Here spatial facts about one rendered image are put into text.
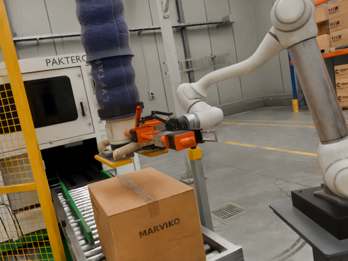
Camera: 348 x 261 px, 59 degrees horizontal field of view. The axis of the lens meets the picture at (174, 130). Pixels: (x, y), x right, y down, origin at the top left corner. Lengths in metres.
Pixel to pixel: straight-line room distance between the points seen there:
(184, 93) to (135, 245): 0.73
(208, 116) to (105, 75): 0.52
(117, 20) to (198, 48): 10.25
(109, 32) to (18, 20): 8.88
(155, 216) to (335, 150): 0.75
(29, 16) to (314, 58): 9.60
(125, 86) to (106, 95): 0.10
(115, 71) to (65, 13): 9.03
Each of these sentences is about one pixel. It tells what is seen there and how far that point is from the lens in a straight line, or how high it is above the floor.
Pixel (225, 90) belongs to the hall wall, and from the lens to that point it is 12.16.
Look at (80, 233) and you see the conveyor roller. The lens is 2.34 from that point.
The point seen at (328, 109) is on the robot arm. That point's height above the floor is 1.24.
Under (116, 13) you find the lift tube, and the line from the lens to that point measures 1.54.
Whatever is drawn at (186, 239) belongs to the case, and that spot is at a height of 0.73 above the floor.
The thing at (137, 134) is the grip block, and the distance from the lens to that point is 1.30.
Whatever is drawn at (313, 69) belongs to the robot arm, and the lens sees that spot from 1.20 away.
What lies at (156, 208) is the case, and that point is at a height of 0.91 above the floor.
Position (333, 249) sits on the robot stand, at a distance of 1.29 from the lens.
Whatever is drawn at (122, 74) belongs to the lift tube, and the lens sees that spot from 1.48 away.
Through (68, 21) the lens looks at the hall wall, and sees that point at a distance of 10.42.
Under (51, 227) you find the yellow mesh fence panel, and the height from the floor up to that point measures 0.74.
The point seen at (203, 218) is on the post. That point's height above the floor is 0.53.
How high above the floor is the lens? 1.41
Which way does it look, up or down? 8 degrees down
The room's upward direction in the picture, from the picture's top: 10 degrees counter-clockwise
